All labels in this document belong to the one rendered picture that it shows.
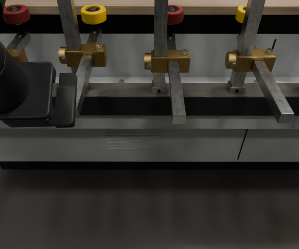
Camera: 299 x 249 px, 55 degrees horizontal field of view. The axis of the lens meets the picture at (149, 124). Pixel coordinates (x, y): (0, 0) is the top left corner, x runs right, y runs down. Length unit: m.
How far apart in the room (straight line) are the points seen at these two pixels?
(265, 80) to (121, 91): 0.43
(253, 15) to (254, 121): 0.41
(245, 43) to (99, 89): 0.47
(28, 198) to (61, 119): 1.30
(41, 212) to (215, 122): 0.94
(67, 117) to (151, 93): 0.63
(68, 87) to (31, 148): 1.22
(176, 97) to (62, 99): 0.43
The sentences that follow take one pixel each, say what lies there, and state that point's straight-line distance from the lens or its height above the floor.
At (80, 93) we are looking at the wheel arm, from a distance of 0.72.
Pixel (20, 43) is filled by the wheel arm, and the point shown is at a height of 0.82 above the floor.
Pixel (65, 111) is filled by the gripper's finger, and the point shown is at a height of 1.05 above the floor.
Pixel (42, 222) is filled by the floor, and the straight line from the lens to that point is 1.52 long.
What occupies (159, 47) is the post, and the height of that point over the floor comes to 0.86.
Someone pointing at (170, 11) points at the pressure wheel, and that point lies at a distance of 0.98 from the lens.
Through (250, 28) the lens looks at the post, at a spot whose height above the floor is 0.92.
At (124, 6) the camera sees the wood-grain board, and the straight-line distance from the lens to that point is 1.03.
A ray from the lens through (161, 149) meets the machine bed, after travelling 1.44.
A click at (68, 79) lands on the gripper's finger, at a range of 0.35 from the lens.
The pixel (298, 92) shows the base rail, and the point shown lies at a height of 0.70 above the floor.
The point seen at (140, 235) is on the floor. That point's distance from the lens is 1.40.
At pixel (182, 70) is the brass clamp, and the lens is 0.89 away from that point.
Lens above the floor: 1.25
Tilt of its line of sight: 42 degrees down
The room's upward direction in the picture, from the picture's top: straight up
